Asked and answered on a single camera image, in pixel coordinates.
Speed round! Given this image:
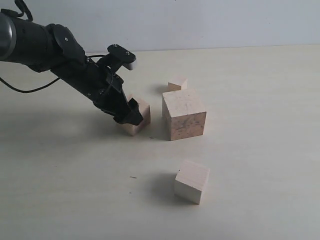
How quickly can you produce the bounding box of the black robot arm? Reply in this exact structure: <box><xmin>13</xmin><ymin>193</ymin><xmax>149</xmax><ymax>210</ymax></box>
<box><xmin>0</xmin><ymin>12</ymin><xmax>143</xmax><ymax>126</ymax></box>

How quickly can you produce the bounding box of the medium wooden cube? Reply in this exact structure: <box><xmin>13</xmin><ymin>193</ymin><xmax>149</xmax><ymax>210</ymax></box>
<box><xmin>120</xmin><ymin>94</ymin><xmax>151</xmax><ymax>136</ymax></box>

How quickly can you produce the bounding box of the pale wooden cube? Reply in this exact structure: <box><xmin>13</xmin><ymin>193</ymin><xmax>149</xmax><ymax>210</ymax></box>
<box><xmin>173</xmin><ymin>160</ymin><xmax>210</xmax><ymax>205</ymax></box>

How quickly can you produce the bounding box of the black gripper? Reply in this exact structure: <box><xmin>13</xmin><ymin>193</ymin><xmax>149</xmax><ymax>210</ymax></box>
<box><xmin>51</xmin><ymin>57</ymin><xmax>144</xmax><ymax>126</ymax></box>

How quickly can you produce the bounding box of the black cable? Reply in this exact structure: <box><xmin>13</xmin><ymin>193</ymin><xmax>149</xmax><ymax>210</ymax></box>
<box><xmin>0</xmin><ymin>53</ymin><xmax>106</xmax><ymax>94</ymax></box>

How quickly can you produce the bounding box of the small wooden cube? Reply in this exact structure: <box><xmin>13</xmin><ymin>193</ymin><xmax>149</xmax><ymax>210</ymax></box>
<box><xmin>167</xmin><ymin>76</ymin><xmax>188</xmax><ymax>92</ymax></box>

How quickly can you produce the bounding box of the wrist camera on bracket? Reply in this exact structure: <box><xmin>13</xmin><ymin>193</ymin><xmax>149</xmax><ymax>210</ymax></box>
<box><xmin>97</xmin><ymin>44</ymin><xmax>137</xmax><ymax>73</ymax></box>

